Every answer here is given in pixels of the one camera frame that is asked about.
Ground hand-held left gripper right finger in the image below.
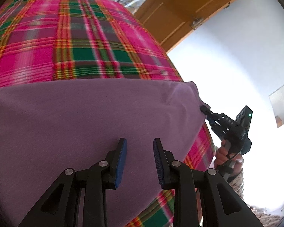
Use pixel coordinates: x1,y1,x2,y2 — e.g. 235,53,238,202
153,138,263,227

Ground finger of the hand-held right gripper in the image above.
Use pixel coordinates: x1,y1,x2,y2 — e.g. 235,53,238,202
200,105,228,133

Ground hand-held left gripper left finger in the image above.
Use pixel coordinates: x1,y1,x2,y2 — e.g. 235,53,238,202
18,138,128,227

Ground purple fleece pants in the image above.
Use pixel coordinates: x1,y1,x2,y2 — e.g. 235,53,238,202
0,80,211,227

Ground person's right hand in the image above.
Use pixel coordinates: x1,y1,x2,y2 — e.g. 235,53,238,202
214,140,243,170

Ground wooden door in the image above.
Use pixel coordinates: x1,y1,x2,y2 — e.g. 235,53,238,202
134,0,255,52

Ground pink green plaid bed sheet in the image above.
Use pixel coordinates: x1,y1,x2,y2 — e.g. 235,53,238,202
0,0,216,227

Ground wall niche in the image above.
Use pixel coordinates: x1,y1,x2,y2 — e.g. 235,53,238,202
268,81,284,128

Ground metal door handle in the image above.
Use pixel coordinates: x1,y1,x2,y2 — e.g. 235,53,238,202
190,18,204,30

